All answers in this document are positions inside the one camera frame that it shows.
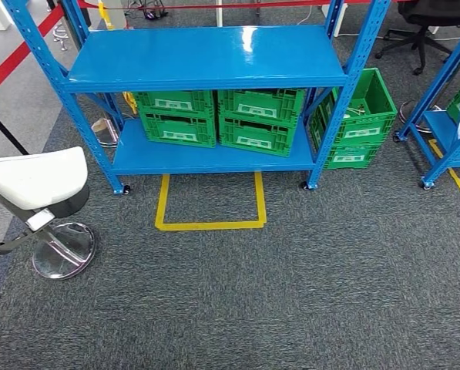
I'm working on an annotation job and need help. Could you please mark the white plastic shell part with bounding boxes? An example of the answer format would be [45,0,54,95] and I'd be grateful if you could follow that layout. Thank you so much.
[0,146,88,211]

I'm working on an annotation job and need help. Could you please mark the blue metal shelf rack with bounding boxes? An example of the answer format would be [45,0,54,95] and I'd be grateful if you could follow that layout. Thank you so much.
[393,18,460,193]
[2,0,393,196]

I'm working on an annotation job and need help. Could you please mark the wide red barrier belt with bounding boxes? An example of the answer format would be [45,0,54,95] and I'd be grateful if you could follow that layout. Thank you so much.
[0,4,66,103]

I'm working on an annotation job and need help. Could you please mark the black stool with chrome base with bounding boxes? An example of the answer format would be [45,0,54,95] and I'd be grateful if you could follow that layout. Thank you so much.
[32,184,96,281]

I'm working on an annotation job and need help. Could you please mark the chrome footed stool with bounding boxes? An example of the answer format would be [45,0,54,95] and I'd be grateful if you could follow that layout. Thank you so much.
[52,22,71,52]

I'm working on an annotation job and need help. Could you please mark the black stand under desk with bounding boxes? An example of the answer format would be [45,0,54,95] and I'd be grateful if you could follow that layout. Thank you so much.
[142,0,170,22]

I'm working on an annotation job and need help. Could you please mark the yellow floor tape square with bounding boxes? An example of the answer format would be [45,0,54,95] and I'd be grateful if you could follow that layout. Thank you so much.
[154,172,268,232]

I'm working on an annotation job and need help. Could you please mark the long red barrier belt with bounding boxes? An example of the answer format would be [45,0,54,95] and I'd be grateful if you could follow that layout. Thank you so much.
[76,0,408,12]

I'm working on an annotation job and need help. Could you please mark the white desk side panel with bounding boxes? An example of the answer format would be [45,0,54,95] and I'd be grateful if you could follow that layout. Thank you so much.
[321,0,348,39]

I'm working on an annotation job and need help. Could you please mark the open green plastic crate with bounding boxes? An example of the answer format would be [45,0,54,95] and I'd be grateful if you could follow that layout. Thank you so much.
[308,67,399,171]

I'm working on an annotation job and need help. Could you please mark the chrome round base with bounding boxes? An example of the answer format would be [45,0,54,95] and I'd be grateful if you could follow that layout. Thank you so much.
[398,98,443,135]

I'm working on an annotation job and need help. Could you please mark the black office chair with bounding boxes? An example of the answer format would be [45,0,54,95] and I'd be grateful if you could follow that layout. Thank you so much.
[375,0,460,76]

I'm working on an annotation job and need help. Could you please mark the white cables inside crate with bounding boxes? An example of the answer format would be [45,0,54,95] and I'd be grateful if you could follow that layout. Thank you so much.
[343,103,366,119]

